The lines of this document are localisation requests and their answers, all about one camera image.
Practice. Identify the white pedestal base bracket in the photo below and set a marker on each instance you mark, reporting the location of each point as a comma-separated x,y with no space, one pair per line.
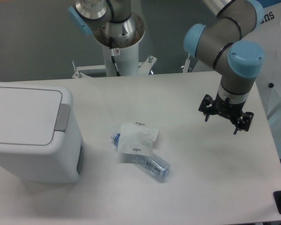
116,66

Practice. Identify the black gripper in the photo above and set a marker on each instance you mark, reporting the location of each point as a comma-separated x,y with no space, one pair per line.
223,108

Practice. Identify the white plastic pouch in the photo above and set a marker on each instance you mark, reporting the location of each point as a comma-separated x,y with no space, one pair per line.
137,138

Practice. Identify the crushed clear plastic bottle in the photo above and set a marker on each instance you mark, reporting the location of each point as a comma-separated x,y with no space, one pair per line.
154,165

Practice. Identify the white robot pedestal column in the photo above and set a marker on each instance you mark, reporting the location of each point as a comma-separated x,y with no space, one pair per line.
120,45

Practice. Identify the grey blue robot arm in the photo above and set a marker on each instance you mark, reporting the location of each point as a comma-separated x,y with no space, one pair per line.
221,46

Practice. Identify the white push-lid trash can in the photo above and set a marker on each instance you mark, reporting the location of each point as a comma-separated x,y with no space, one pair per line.
40,139

